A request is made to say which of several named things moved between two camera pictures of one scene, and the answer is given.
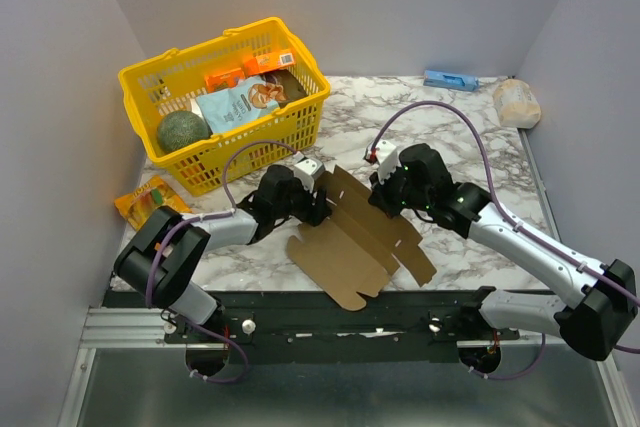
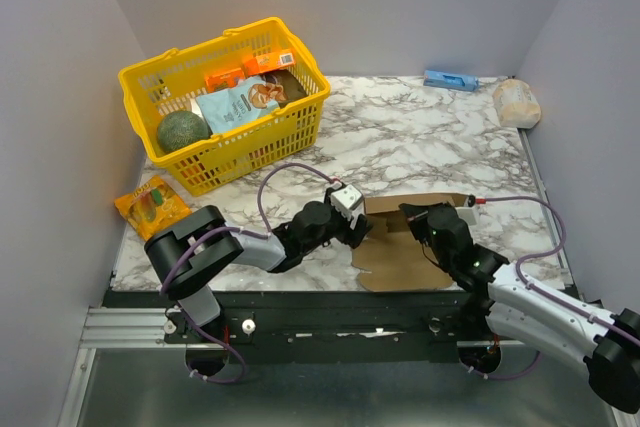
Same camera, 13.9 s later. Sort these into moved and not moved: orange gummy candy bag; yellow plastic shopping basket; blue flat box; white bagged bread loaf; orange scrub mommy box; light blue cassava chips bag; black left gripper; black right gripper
Moved: black right gripper; black left gripper
Not moved: blue flat box; light blue cassava chips bag; orange gummy candy bag; orange scrub mommy box; yellow plastic shopping basket; white bagged bread loaf
